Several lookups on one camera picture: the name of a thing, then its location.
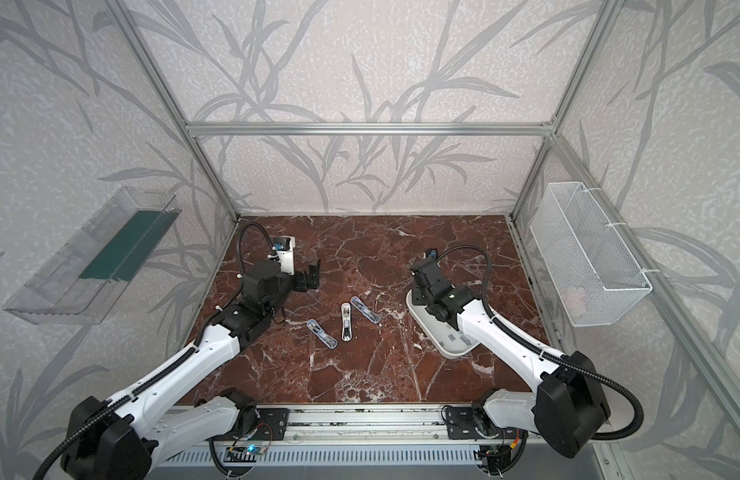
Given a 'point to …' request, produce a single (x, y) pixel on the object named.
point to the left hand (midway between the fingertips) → (308, 249)
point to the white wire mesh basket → (595, 273)
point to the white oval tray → (443, 336)
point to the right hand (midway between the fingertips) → (423, 277)
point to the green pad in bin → (125, 254)
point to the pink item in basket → (576, 301)
